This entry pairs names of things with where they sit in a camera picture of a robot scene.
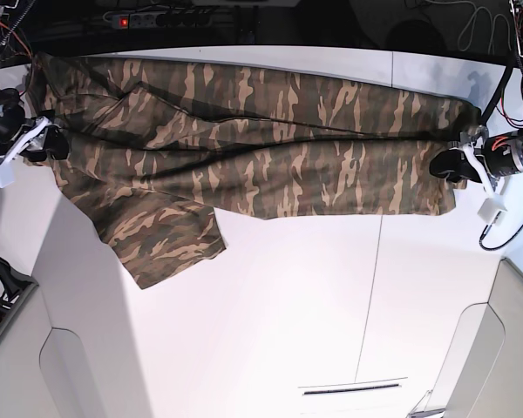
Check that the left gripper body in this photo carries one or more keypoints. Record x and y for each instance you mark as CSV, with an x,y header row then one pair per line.
x,y
481,151

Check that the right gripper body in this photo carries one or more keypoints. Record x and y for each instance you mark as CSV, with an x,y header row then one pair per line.
x,y
30,135

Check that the camouflage T-shirt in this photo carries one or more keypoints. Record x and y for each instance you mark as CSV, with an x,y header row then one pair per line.
x,y
156,147

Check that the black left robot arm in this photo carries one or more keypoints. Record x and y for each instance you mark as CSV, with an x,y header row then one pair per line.
x,y
495,116

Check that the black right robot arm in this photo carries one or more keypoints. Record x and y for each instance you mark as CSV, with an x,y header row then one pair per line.
x,y
12,14

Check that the white power strip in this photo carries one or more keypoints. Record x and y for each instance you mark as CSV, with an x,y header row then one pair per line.
x,y
141,20

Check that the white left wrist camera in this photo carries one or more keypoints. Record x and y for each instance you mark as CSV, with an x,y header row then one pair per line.
x,y
490,210

